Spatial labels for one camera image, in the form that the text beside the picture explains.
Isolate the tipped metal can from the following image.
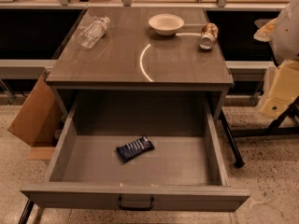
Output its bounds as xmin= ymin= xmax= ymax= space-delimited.
xmin=199 ymin=23 xmax=219 ymax=50

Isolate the blue rxbar wrapper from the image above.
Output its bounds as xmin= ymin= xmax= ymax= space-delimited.
xmin=116 ymin=136 xmax=155 ymax=163

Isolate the brown cardboard box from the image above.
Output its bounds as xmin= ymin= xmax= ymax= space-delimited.
xmin=7 ymin=76 xmax=62 ymax=147

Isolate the grey open drawer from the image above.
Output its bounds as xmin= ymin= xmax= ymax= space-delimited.
xmin=21 ymin=91 xmax=249 ymax=212

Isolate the white bowl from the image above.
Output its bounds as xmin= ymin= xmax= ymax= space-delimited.
xmin=149 ymin=14 xmax=184 ymax=36

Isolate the black table leg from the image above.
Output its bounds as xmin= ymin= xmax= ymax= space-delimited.
xmin=220 ymin=111 xmax=245 ymax=168

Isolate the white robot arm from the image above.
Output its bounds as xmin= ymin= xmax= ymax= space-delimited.
xmin=253 ymin=0 xmax=299 ymax=64

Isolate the grey cabinet counter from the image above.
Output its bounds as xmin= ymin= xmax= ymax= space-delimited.
xmin=46 ymin=6 xmax=233 ymax=117

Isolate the clear plastic water bottle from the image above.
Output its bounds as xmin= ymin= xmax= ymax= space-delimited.
xmin=78 ymin=17 xmax=110 ymax=49

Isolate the black drawer handle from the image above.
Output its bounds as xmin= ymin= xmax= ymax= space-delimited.
xmin=118 ymin=196 xmax=155 ymax=212

